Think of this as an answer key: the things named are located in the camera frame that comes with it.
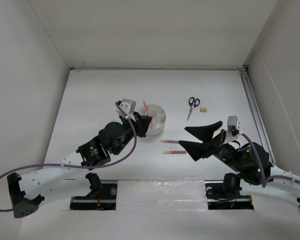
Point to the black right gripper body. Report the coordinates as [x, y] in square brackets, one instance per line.
[226, 152]

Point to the purple capped pen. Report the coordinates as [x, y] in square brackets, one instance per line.
[168, 141]

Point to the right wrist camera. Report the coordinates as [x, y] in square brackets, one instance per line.
[233, 129]

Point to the aluminium rail at right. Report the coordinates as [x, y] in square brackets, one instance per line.
[255, 111]

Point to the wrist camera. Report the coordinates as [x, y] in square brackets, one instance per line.
[233, 129]
[126, 108]

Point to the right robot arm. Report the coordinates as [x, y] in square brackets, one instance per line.
[252, 171]

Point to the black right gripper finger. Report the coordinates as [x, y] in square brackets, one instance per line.
[203, 150]
[204, 133]

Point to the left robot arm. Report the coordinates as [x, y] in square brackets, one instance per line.
[28, 191]

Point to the small yellow eraser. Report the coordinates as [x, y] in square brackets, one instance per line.
[203, 109]

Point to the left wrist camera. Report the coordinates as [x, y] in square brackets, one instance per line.
[126, 108]

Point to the front mounting rail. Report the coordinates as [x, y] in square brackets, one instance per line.
[162, 195]

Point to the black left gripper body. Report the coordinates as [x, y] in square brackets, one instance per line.
[129, 132]

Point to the black handled scissors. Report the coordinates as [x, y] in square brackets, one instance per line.
[193, 103]

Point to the brown capped pen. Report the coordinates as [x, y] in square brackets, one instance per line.
[174, 152]

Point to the pink highlighter pen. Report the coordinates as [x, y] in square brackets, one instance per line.
[148, 113]

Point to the white round divided organizer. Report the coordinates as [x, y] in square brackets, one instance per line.
[159, 117]

